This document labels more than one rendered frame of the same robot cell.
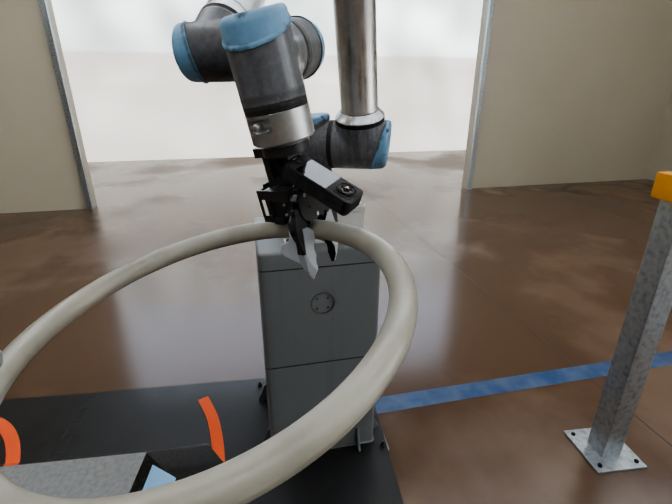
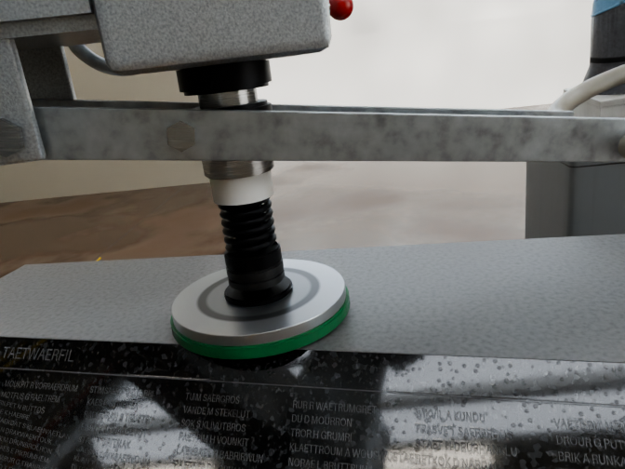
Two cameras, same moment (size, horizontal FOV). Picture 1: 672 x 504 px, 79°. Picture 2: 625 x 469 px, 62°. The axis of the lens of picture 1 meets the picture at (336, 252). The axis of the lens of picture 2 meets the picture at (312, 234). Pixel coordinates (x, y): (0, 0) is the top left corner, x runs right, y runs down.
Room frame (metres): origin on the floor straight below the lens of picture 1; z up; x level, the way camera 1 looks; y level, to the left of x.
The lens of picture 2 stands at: (-0.41, 0.49, 1.16)
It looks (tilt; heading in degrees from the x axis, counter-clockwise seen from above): 19 degrees down; 18
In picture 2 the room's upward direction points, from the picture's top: 7 degrees counter-clockwise
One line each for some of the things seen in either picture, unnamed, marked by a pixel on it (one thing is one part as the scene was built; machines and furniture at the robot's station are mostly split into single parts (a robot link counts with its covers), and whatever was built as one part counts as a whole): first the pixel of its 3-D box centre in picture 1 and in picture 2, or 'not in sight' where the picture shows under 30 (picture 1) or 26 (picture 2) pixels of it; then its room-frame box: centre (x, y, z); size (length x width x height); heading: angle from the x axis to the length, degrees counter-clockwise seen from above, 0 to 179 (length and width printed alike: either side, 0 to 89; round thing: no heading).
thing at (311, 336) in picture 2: not in sight; (259, 299); (0.13, 0.75, 0.88); 0.22 x 0.22 x 0.04
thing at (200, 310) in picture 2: not in sight; (259, 296); (0.13, 0.75, 0.89); 0.21 x 0.21 x 0.01
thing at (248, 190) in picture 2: not in sight; (241, 181); (0.13, 0.75, 1.03); 0.07 x 0.07 x 0.04
